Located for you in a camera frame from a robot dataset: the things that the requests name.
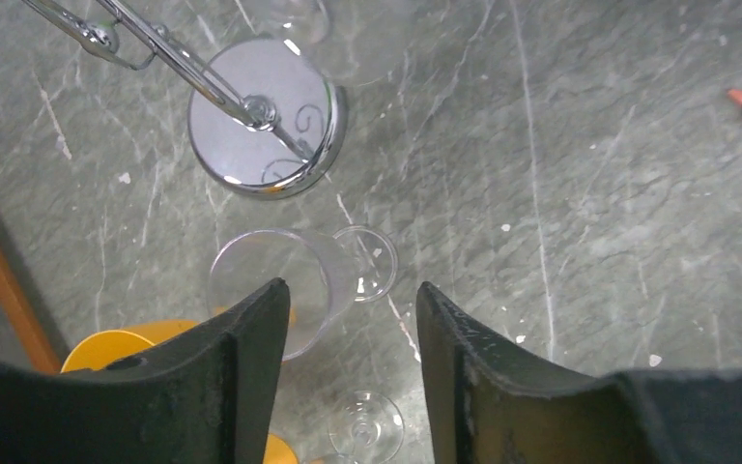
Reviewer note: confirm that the chrome wine glass rack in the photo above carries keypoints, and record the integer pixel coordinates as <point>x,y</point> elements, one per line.
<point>261,119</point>

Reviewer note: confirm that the small clear wine glass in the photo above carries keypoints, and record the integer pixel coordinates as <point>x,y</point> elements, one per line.
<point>363,427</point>

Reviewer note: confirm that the orange goblet front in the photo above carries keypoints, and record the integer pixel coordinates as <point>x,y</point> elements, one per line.
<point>277,451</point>

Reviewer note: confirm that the orange wooden dish rack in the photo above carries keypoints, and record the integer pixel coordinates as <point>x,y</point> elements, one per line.
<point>24,322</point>

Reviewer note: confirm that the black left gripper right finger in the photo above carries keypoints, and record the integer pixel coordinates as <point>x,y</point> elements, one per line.
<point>491,401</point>

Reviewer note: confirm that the orange goblet rear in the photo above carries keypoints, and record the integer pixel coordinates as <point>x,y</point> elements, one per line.
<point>99,350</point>

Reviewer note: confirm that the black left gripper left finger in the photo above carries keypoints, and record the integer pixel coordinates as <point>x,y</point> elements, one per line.
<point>203,396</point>

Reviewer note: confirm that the red pen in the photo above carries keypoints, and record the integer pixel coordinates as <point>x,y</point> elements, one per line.
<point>735,95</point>

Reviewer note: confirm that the orange goblet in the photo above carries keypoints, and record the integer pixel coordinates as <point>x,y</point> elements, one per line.
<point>277,451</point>
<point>99,350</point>

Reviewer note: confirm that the clear champagne flute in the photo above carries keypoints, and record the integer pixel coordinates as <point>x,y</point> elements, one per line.
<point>326,275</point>

